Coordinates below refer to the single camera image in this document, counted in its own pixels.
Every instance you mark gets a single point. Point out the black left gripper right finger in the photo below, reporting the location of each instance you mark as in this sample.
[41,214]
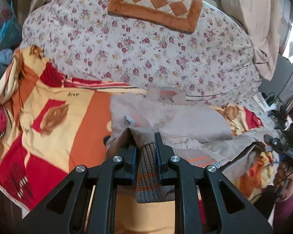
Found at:
[205,200]

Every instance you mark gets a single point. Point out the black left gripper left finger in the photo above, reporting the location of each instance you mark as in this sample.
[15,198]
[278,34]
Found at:
[85,200]

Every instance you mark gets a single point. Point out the beige grey jacket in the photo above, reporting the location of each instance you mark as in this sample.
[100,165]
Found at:
[196,132]

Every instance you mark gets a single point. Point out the magenta garment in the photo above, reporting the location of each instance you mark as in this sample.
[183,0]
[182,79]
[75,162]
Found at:
[283,216]

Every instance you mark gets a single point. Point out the red orange yellow blanket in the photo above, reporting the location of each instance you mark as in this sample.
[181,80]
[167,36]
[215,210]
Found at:
[49,126]

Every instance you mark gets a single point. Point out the floral quilt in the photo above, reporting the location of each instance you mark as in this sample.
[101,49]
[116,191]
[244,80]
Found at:
[214,64]

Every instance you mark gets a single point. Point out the blue plastic bag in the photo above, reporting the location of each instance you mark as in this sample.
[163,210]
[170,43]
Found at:
[10,34]

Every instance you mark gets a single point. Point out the beige curtain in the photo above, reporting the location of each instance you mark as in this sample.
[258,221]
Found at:
[261,20]

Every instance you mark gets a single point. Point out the orange checkered cushion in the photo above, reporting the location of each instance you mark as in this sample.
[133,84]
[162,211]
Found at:
[180,15]

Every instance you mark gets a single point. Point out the black camera on tripod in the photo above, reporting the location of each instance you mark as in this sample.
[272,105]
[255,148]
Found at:
[283,148]

